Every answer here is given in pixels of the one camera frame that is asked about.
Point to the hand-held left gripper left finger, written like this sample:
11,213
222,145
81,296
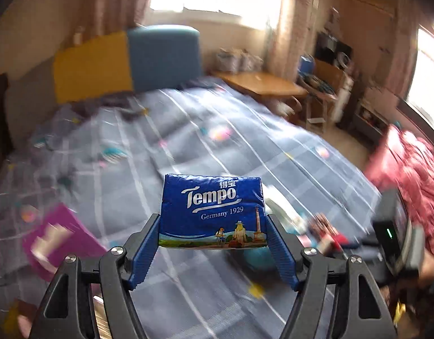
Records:
146,254

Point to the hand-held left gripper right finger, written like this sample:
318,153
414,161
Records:
282,254

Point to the blue pocket tissue pack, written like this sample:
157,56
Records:
209,212

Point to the purple tissue box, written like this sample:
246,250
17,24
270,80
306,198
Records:
79,233

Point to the low open shelf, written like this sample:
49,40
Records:
370,120

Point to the wooden desk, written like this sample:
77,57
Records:
262,84

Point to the black appliance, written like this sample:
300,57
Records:
331,49

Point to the grey yellow blue headboard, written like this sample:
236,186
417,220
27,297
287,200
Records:
160,56

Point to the white paper boxes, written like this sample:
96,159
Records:
238,60

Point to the pink patterned curtain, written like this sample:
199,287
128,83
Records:
294,21
121,0

